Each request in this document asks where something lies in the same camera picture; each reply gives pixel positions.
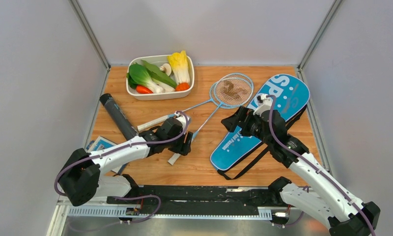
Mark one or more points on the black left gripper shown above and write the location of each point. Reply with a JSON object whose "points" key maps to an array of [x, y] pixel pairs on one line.
{"points": [[183, 148]]}

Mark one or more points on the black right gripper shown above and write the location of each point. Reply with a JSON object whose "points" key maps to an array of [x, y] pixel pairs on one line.
{"points": [[244, 115]]}

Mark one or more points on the blue racket bag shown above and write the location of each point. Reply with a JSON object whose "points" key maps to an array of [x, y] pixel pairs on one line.
{"points": [[292, 97]]}

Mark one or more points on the black shuttlecock tube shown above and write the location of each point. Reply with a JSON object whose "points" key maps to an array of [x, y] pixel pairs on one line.
{"points": [[117, 115]]}

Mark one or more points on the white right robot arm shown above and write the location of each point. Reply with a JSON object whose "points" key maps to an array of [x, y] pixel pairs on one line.
{"points": [[340, 211]]}

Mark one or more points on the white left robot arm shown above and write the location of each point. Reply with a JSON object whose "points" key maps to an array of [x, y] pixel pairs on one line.
{"points": [[83, 176]]}

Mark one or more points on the orange carrot toy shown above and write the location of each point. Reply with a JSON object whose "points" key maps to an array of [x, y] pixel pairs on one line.
{"points": [[182, 86]]}

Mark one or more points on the green leaf vegetable toy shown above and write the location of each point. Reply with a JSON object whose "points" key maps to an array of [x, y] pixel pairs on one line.
{"points": [[155, 73]]}

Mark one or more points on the red pepper toy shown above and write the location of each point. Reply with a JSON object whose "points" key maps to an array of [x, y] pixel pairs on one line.
{"points": [[143, 90]]}

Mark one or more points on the beige mushroom toy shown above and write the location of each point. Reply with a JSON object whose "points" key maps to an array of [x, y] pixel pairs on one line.
{"points": [[166, 68]]}

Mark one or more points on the blue book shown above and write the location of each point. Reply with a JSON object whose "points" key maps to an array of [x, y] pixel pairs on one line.
{"points": [[102, 143]]}

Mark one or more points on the green bok choy toy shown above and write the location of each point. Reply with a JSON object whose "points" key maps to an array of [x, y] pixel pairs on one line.
{"points": [[139, 76]]}

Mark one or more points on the yellow cabbage toy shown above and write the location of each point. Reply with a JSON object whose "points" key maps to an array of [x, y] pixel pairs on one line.
{"points": [[180, 66]]}

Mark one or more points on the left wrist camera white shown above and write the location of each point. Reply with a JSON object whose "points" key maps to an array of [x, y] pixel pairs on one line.
{"points": [[184, 119]]}

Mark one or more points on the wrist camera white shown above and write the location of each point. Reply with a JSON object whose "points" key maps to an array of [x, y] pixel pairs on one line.
{"points": [[264, 104], [184, 119]]}

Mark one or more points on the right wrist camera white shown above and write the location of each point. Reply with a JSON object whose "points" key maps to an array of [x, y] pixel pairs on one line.
{"points": [[264, 104]]}

